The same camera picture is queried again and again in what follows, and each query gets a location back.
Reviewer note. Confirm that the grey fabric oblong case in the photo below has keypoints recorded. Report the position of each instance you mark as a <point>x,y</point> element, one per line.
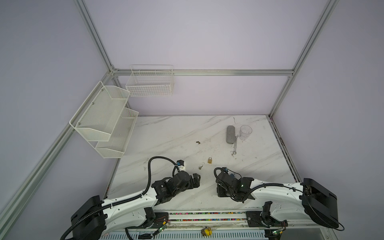
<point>231,135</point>

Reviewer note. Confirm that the white wire basket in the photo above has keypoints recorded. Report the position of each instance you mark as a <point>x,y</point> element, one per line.
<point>151,81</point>

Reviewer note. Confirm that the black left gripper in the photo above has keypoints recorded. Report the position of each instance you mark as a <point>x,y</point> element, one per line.
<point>191,185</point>

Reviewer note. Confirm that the clear plastic cup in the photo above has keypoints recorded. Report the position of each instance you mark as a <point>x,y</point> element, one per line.
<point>245,132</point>

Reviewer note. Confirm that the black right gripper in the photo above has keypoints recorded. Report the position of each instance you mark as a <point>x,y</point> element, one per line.
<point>218,191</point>

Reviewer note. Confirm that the aluminium frame post right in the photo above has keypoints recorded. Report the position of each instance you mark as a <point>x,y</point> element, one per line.
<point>315,33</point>

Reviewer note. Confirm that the yellow connector on rail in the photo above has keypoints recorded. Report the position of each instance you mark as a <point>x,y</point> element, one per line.
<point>206,232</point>

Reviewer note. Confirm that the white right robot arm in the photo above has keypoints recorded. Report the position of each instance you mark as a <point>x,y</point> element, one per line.
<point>306,200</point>

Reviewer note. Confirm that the aluminium frame back beam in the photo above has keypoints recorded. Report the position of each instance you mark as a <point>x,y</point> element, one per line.
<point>184,72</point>

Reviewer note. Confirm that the white mesh two-tier shelf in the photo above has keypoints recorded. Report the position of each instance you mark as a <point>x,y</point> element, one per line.
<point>105,121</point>

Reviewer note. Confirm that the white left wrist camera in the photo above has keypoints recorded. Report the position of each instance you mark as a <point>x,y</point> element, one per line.
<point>181,165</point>

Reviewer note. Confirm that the aluminium frame post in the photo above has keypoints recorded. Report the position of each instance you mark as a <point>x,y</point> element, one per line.
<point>91,27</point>
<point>315,33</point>

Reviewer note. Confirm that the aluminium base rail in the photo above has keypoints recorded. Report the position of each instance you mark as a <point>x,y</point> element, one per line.
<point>226,225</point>

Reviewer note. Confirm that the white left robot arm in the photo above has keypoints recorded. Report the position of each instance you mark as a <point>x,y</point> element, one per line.
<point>98,217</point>

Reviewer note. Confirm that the aluminium frame post left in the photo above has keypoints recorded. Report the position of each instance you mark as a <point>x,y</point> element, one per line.
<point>91,27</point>

